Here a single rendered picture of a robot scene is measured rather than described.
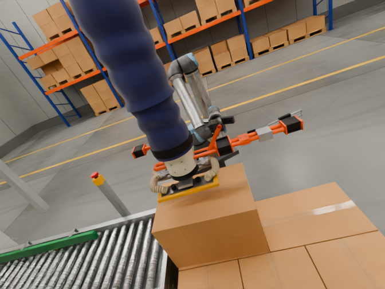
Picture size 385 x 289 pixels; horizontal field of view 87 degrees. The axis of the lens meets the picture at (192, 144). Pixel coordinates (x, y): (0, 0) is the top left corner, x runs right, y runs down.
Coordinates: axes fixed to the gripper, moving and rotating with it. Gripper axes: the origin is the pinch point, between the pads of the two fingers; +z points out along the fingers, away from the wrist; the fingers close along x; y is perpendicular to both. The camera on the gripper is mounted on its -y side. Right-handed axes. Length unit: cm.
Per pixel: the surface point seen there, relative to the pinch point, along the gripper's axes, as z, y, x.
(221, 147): 18.0, 3.6, 2.4
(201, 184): 26.4, 19.1, -10.6
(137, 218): -18, 95, -65
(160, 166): 15.8, 38.5, 1.0
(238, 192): 20.3, 2.8, -29.4
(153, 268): 27, 75, -70
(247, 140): 16.5, -9.9, 0.2
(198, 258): 32, 40, -63
